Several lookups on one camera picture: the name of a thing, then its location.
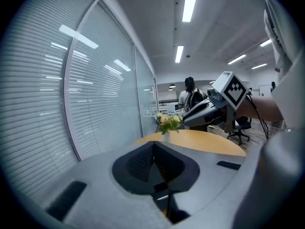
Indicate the person's right forearm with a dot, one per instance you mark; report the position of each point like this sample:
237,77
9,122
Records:
259,108

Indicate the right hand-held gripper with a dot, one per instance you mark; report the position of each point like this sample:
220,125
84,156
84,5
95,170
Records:
234,92

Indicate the ceiling strip light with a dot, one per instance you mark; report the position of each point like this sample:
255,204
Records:
265,43
179,54
190,6
259,66
236,59

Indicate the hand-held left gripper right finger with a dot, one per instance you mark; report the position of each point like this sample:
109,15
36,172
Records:
209,173

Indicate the yellow flower bouquet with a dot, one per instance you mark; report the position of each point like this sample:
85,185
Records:
169,123

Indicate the black pendant lamp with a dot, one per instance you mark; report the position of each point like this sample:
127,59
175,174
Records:
172,86

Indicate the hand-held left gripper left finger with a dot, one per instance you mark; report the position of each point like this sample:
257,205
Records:
107,199

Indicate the white board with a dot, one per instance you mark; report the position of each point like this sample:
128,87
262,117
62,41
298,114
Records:
264,90

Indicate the white box on desk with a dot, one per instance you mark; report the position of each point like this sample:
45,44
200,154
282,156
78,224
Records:
172,107

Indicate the black metal railing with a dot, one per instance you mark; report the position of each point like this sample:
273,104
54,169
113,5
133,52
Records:
166,102

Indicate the black office chair with armrests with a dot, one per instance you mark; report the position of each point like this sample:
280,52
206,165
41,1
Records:
240,128

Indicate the person's beige shirt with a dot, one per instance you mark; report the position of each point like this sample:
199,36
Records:
290,56

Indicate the white vase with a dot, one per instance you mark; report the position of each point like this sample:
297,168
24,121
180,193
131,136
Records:
166,137

